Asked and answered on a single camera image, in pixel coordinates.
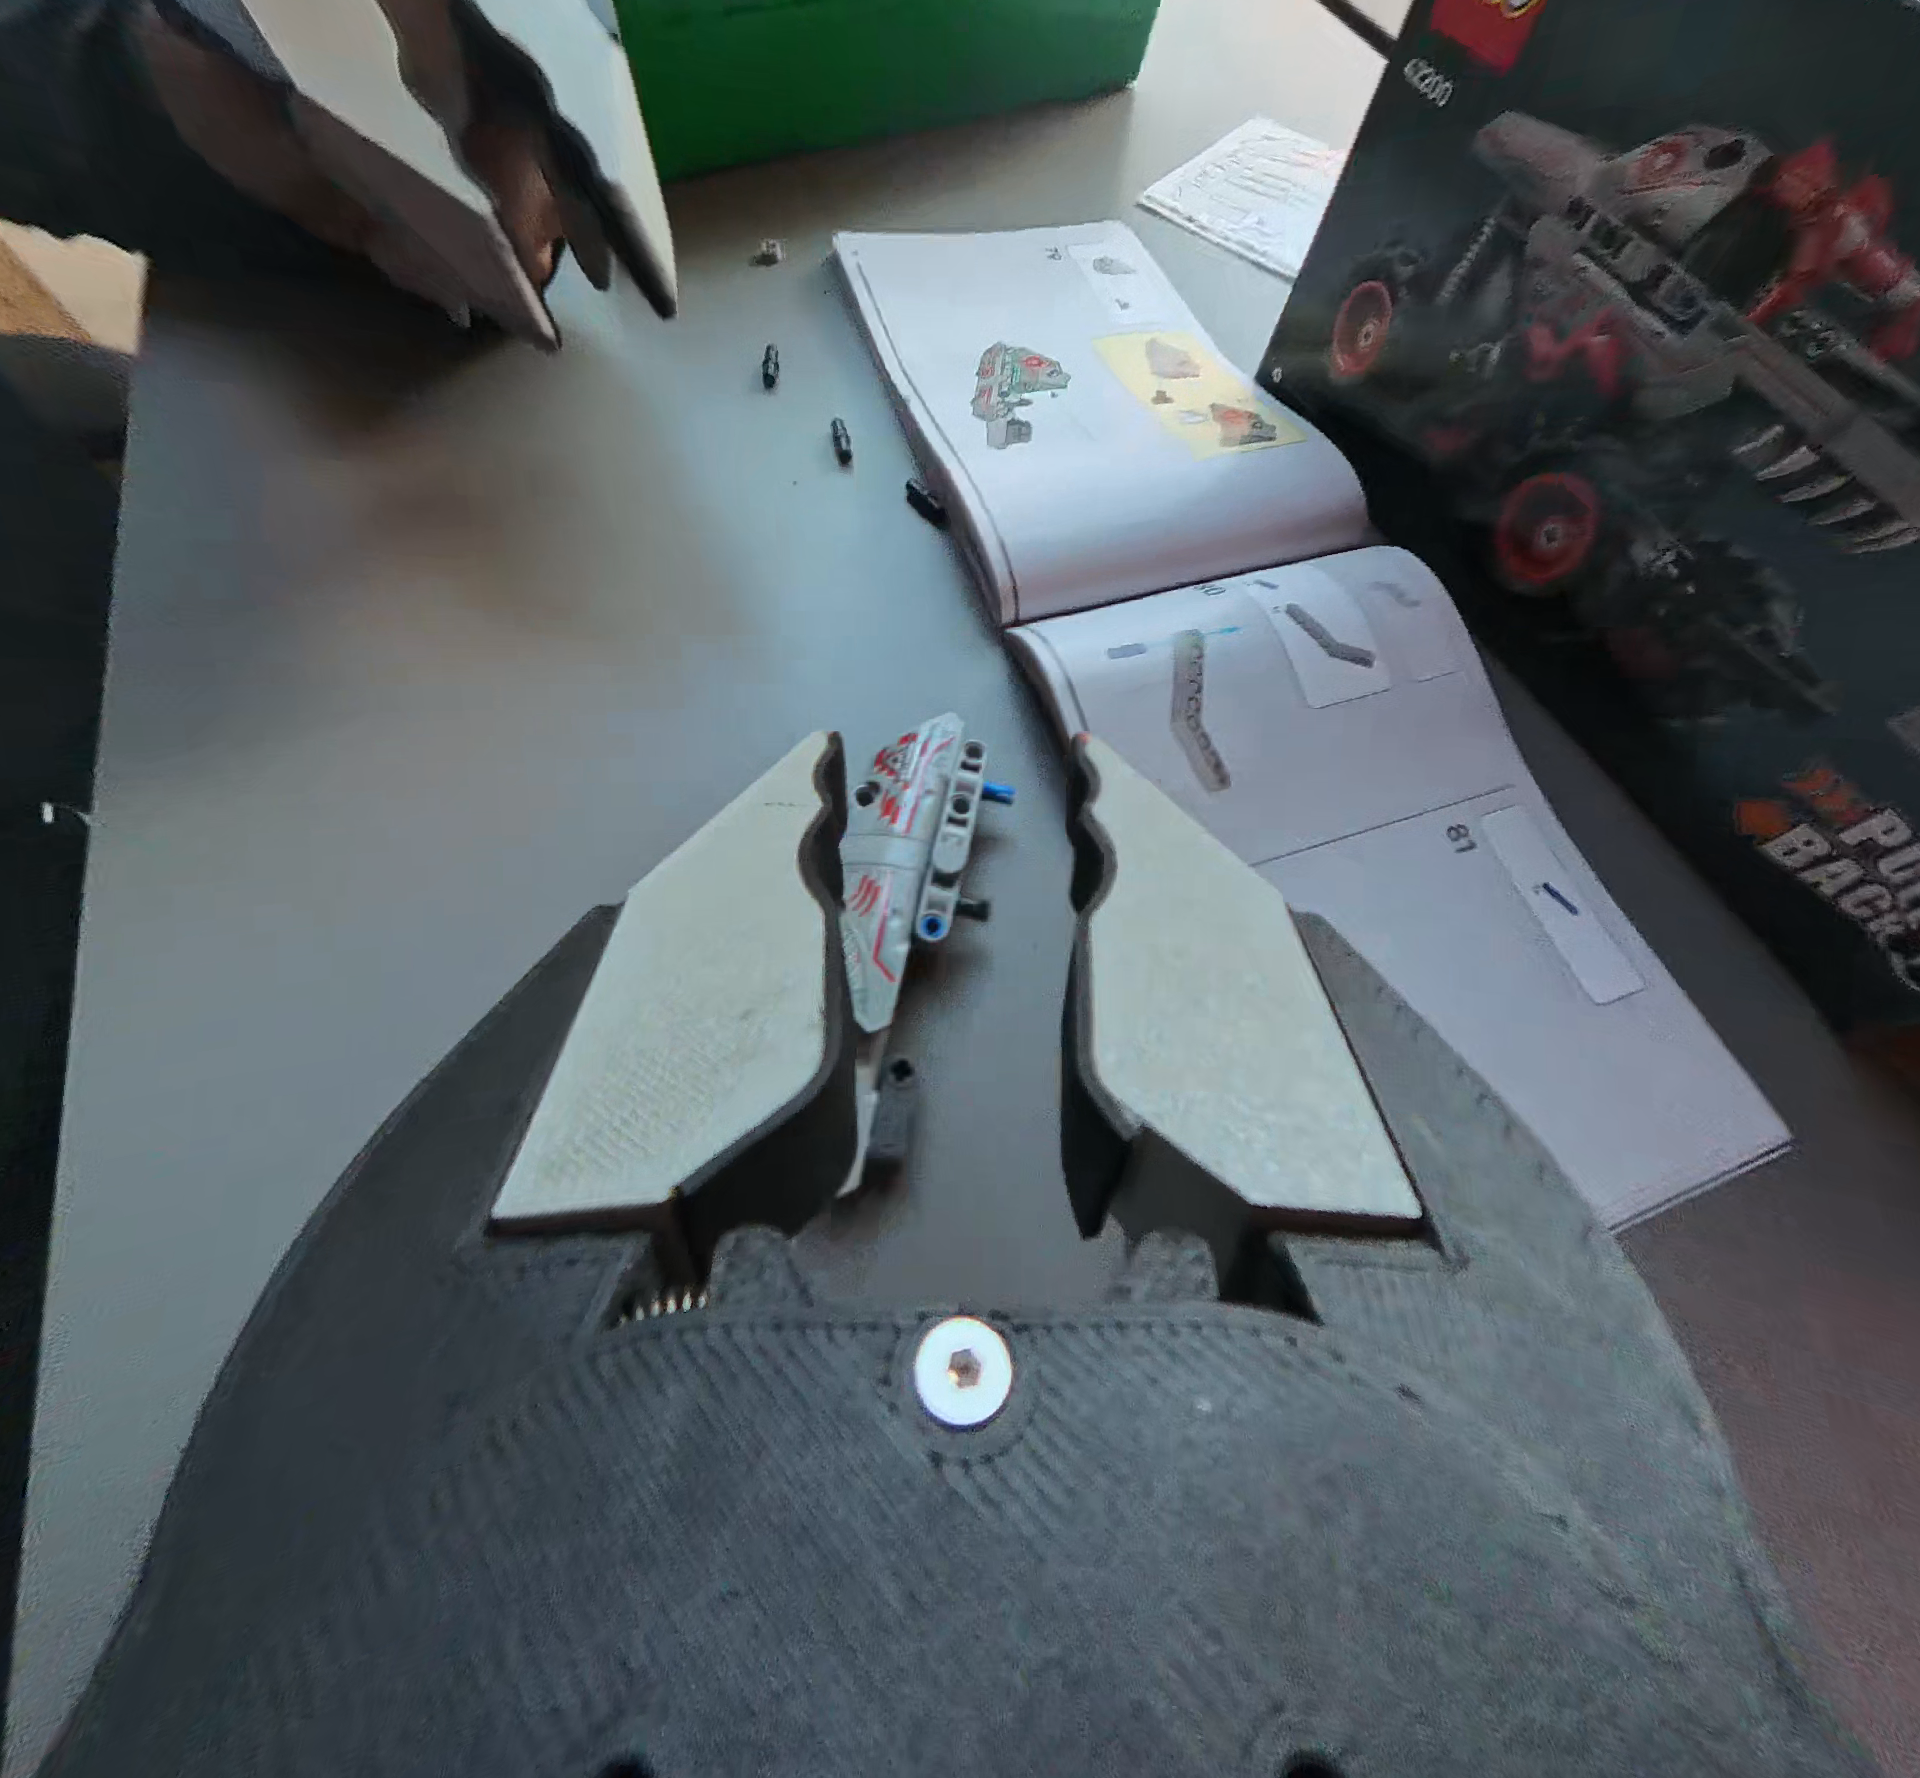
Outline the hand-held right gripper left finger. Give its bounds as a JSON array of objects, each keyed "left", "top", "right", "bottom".
[{"left": 487, "top": 732, "right": 865, "bottom": 1247}]

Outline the grey lego assembly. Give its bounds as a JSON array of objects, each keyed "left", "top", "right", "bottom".
[{"left": 834, "top": 713, "right": 1023, "bottom": 1198}]

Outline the person's left forearm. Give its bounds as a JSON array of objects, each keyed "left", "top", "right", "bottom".
[{"left": 0, "top": 0, "right": 192, "bottom": 266}]

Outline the open instruction booklet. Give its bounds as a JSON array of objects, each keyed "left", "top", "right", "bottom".
[{"left": 831, "top": 218, "right": 1793, "bottom": 1233}]

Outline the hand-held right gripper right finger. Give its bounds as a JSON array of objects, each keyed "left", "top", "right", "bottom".
[{"left": 1063, "top": 732, "right": 1426, "bottom": 1238}]

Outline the person's dark clothing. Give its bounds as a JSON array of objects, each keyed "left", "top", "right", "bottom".
[{"left": 0, "top": 369, "right": 133, "bottom": 1584}]

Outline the black lego set box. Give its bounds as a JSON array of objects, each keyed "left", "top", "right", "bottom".
[{"left": 1255, "top": 0, "right": 1920, "bottom": 1044}]

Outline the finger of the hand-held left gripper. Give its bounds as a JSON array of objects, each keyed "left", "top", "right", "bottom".
[
  {"left": 192, "top": 0, "right": 559, "bottom": 345},
  {"left": 435, "top": 0, "right": 679, "bottom": 316}
]

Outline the person's left hand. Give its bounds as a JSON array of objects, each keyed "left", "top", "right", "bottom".
[{"left": 142, "top": 53, "right": 451, "bottom": 310}]

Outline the white sticker sheet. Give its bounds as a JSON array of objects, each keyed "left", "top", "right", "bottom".
[{"left": 1135, "top": 118, "right": 1346, "bottom": 281}]

